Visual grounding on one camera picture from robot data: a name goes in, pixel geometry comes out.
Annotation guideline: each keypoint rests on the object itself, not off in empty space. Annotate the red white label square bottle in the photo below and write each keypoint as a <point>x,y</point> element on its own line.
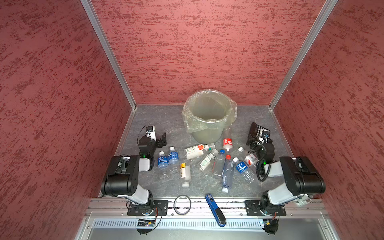
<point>198,150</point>

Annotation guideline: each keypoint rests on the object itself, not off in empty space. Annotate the aluminium front rail frame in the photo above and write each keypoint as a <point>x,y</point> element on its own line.
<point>195,213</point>

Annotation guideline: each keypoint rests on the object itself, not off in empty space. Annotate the green white label small bottle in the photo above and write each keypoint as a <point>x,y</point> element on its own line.
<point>206,164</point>

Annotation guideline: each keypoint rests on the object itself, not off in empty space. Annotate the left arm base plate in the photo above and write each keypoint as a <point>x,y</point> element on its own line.
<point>152,208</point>

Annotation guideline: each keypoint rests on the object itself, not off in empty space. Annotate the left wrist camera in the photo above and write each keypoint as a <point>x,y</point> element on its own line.
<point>151,132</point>

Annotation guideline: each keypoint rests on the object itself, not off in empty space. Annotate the right small circuit board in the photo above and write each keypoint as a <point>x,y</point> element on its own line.
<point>271,226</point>

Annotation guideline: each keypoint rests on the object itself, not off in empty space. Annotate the blue label bottle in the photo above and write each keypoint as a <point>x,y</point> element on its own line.
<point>162,160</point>
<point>244,170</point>
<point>173,157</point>

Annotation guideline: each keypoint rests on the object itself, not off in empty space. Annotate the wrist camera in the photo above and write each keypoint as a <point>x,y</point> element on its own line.
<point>265,133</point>
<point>151,132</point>

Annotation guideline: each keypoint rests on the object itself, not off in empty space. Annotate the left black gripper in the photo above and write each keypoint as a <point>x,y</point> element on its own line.
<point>160,140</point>

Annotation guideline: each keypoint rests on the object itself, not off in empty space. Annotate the corner aluminium post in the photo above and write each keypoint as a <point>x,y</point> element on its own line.
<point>97,26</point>
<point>318,24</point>

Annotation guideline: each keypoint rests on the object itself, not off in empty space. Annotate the small circuit board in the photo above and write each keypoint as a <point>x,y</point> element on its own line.
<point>271,226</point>
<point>145,226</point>

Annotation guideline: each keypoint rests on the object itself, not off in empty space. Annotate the yellow label clear bottle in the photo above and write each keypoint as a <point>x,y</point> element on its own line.
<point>185,169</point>

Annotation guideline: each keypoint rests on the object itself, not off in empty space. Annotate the tall bottle red cap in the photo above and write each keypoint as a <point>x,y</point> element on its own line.
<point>228,173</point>

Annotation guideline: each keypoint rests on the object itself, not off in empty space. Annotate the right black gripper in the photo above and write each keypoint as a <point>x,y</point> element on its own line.
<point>254,135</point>

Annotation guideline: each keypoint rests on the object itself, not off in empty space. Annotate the clear plastic bin liner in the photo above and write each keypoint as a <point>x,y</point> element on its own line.
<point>192,117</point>

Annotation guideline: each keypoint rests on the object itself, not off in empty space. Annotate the red label cola bottle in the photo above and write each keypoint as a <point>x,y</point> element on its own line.
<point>227,139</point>

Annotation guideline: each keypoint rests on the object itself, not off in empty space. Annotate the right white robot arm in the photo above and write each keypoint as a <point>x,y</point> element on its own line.
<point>301,179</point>

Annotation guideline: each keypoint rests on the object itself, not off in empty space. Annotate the blue black handheld tool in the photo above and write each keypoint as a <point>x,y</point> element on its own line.
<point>216,211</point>

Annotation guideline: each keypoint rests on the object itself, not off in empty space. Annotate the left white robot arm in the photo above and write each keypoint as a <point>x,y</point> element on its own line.
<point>121,179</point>

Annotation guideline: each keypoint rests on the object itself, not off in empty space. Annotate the grey plastic waste bin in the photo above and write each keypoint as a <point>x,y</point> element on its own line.
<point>207,120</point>

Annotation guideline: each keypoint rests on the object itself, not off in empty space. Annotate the black desk calculator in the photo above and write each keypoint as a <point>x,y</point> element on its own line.
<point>255,128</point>

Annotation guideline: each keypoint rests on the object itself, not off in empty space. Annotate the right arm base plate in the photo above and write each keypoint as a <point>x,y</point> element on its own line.
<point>255,209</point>

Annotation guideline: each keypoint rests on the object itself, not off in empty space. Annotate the left small circuit board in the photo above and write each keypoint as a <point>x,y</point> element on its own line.
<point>145,226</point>

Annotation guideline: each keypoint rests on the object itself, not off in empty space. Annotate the right corner aluminium post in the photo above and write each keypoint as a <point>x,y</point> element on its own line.
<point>318,24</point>

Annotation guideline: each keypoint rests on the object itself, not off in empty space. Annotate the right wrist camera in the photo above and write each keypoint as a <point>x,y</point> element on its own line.
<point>265,133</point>

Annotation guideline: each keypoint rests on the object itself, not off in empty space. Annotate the left corner aluminium post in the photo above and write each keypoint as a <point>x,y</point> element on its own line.
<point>97,26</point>

